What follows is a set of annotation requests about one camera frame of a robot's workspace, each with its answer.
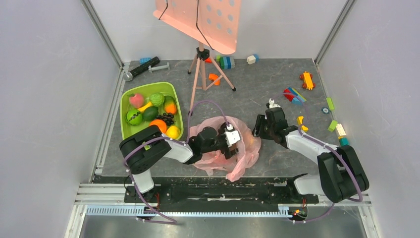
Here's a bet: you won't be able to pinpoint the pink plastic bag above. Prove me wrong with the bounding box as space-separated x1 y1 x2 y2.
194 116 262 182

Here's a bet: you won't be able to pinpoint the fake orange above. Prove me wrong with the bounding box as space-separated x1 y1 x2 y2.
149 119 167 133

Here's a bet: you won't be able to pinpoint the fake peach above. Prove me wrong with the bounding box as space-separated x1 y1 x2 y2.
129 93 144 109

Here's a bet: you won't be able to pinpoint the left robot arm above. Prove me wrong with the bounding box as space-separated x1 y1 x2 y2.
119 123 241 202

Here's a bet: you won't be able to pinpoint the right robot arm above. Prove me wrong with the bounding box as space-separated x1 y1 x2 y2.
252 107 370 203

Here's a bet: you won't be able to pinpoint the fake lemon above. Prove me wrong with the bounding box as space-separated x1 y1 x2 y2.
165 125 182 139

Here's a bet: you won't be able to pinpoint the fake black grapes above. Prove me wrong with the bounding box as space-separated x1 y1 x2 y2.
156 113 175 127

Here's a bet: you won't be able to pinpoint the fake mango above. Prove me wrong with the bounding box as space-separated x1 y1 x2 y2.
163 95 177 115

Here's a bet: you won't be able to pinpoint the fake lime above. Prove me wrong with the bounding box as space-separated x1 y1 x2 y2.
143 106 159 121

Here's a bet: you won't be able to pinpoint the fake banana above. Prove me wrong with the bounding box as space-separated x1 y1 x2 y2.
138 102 153 113

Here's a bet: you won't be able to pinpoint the fake small watermelon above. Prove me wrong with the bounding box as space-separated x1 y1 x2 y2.
126 109 143 125

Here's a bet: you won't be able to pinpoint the yellow curved brick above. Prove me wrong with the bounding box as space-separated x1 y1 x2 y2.
297 116 309 132

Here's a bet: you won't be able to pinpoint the red blue brick house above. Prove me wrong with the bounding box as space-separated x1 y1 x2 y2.
283 87 307 106

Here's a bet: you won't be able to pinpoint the small blue wheel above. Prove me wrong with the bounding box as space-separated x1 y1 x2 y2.
321 107 330 114

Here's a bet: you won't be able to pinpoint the yellow toy car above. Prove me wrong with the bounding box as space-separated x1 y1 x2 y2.
299 71 316 90

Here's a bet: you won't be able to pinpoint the green small brick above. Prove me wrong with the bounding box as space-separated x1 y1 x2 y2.
327 120 338 132

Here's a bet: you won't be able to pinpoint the white blue brick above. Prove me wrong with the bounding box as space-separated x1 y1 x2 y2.
246 54 259 64

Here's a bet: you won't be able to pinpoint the green flat brick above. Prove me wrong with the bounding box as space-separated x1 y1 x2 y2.
326 97 335 111

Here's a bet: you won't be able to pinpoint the orange curved brick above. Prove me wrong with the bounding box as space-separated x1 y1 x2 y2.
208 73 221 86

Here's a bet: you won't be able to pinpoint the green blue brick stack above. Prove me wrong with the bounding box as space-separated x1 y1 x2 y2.
216 55 235 69

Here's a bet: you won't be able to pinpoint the white teal brick stack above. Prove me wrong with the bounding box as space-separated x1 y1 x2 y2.
335 123 350 146

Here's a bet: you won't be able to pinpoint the green plastic basin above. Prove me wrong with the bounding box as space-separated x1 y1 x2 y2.
120 82 184 139

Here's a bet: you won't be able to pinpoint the grey syringe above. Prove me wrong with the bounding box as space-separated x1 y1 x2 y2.
148 62 170 73

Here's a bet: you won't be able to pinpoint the pink music stand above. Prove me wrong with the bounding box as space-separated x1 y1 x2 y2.
153 0 242 106

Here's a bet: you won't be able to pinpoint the blue toy brick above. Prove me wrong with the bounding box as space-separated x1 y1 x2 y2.
139 57 151 64

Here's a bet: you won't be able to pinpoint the black microphone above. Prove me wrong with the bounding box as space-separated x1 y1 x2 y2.
122 57 160 82

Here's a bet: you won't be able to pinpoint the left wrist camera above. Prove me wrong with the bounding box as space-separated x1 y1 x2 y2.
224 124 241 147

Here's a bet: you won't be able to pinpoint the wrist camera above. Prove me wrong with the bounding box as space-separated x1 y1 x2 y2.
266 98 281 109
224 124 241 147

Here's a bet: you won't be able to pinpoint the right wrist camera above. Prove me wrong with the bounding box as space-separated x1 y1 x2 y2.
266 98 281 109

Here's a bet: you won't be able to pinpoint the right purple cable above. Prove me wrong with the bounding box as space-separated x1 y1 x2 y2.
272 92 364 225

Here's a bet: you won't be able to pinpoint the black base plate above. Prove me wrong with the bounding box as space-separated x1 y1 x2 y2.
143 177 319 212

